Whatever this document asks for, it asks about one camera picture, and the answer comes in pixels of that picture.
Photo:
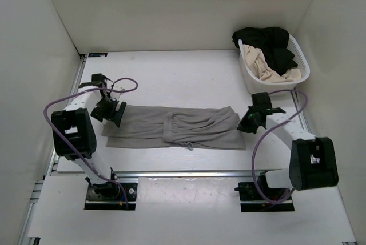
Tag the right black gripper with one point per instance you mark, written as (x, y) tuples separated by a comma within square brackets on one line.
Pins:
[(243, 125)]

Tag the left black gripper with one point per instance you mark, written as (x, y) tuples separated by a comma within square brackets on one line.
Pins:
[(111, 115)]

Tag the grey trousers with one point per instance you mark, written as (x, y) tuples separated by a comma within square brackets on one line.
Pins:
[(159, 127)]

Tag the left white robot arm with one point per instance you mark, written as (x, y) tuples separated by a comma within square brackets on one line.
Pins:
[(75, 139)]

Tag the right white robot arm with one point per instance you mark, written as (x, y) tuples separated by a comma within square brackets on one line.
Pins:
[(312, 162)]

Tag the white laundry basket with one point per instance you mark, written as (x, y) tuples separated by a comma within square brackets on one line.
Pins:
[(254, 85)]

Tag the beige garment in basket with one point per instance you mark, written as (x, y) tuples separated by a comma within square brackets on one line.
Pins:
[(255, 60)]

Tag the black garment in basket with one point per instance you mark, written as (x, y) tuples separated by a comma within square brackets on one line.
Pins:
[(273, 42)]

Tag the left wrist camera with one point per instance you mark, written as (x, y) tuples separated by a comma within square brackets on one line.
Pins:
[(116, 91)]

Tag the aluminium right rail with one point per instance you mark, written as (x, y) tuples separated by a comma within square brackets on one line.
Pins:
[(300, 101)]

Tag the aluminium rail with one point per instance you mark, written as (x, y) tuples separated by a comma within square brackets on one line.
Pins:
[(300, 101), (53, 158), (184, 174)]

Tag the aluminium left rail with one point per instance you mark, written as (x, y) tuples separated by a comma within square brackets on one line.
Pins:
[(53, 158)]

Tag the aluminium front rail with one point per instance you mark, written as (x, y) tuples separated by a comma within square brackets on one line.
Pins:
[(184, 174)]

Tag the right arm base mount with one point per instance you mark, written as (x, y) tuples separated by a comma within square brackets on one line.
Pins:
[(252, 201)]

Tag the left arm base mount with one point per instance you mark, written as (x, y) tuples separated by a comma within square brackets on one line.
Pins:
[(109, 196)]

